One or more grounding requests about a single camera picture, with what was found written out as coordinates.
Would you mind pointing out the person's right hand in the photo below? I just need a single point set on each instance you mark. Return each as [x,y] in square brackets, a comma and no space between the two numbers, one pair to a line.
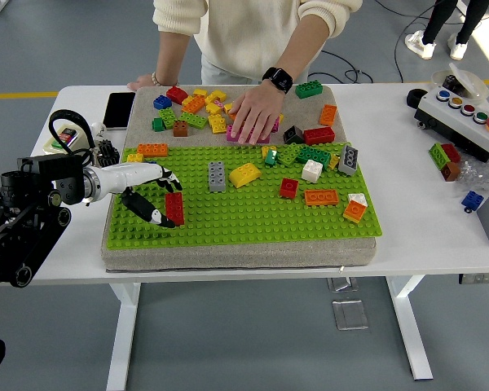
[143,83]

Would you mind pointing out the person's left hand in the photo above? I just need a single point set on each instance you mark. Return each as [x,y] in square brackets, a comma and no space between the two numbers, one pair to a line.
[256,114]

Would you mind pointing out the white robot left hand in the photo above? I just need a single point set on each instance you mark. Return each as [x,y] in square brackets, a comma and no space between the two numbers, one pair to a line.
[126,177]

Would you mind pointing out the pink toy brick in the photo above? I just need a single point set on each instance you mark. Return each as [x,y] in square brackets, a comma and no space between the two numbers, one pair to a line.
[265,137]
[230,137]
[277,125]

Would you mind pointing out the long red toy brick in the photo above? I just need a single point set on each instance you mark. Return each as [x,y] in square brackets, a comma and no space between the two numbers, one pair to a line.
[175,207]

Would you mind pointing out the long grey toy brick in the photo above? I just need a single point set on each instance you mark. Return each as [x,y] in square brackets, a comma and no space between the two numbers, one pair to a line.
[217,177]

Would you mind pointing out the person's right forearm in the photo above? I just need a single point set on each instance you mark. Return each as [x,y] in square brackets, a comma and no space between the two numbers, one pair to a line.
[169,53]

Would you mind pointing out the person's left forearm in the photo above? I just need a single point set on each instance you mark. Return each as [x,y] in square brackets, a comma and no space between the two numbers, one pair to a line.
[303,49]

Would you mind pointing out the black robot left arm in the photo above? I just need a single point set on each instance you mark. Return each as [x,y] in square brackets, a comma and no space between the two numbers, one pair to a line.
[69,185]

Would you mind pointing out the blue toy brick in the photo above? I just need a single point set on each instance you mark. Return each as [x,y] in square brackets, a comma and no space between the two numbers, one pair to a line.
[163,102]

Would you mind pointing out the orange toy brick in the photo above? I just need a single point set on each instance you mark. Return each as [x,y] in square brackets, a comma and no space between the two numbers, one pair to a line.
[321,197]
[328,115]
[194,105]
[152,150]

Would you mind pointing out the black sloped brick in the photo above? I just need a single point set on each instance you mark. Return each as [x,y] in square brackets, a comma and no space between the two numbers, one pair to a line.
[294,135]

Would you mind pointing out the light green toy brick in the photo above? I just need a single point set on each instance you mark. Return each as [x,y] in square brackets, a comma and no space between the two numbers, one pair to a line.
[438,155]
[288,155]
[169,118]
[193,120]

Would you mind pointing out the small green toy brick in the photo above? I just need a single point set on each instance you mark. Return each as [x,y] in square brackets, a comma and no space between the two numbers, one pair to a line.
[159,124]
[271,159]

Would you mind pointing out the dark green toy brick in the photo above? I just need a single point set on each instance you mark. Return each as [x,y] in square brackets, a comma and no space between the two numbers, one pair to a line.
[309,89]
[314,156]

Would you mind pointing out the brown toy brick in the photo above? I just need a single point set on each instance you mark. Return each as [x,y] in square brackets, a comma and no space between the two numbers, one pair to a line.
[451,171]
[181,128]

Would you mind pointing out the yellow curved brick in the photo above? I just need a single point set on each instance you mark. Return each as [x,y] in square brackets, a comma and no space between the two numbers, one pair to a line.
[245,175]

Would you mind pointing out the white toy brick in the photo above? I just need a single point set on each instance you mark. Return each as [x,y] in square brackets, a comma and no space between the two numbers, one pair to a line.
[358,198]
[312,171]

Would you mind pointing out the grey hollow toy brick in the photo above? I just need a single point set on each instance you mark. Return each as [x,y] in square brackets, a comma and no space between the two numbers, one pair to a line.
[348,160]

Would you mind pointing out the green studded baseplate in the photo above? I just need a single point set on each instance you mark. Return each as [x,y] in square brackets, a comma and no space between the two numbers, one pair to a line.
[248,222]

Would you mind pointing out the orange and yellow brick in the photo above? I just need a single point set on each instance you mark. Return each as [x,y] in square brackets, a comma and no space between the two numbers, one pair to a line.
[354,212]

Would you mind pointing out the black gear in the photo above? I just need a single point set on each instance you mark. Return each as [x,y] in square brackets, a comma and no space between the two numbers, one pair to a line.
[108,152]

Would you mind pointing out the black smartphone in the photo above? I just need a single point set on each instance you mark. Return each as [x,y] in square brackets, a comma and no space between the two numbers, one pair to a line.
[119,110]

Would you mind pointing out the black smartwatch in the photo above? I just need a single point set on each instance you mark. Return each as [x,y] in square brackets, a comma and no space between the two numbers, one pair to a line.
[279,80]

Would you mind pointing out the small white fitting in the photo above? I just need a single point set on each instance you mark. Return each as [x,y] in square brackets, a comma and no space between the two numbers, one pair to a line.
[98,128]

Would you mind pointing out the person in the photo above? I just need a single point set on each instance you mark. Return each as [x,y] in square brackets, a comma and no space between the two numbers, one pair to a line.
[434,20]
[244,24]

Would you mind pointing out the white table leg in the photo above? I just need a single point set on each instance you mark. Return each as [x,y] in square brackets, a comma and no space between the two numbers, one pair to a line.
[122,334]
[409,326]

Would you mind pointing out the black tape roll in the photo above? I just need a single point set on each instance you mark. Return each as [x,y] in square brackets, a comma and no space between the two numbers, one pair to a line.
[413,99]

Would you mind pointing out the clear floor plate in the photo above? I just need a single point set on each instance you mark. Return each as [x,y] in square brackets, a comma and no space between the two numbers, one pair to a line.
[350,315]
[342,284]

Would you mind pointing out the white button control box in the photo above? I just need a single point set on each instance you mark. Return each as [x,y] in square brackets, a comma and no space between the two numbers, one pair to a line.
[460,126]

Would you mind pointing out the clear lidded plastic container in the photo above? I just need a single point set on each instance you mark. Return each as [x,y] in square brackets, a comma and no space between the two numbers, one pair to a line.
[472,83]

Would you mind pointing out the clear plastic bag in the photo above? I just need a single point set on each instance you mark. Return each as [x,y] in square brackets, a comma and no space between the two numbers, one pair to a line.
[481,175]

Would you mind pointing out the table height control panel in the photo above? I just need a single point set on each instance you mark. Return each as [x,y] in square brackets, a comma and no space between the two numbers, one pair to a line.
[483,278]

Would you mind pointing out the cream switch box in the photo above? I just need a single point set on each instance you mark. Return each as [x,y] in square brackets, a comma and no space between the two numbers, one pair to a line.
[67,136]

